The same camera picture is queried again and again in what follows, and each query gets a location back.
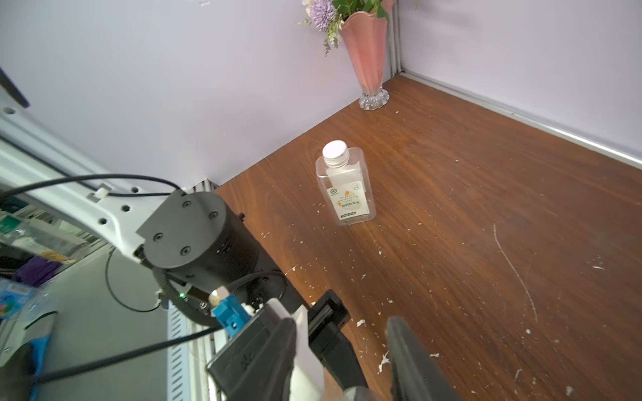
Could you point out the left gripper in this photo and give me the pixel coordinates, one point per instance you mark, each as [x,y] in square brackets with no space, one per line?
[333,349]

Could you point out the white bottle cap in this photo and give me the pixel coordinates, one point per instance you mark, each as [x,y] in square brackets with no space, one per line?
[336,154]

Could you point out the pink vase with flowers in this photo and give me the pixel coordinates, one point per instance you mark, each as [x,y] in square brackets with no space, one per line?
[361,26]

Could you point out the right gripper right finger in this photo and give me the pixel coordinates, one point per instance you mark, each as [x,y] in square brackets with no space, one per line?
[414,375]

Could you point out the square clear plastic bottle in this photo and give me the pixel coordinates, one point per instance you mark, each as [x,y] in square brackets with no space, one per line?
[347,190]

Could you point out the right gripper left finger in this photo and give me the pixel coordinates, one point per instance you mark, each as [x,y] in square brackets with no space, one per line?
[268,375]

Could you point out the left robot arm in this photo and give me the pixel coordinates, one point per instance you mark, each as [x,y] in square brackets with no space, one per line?
[217,274]

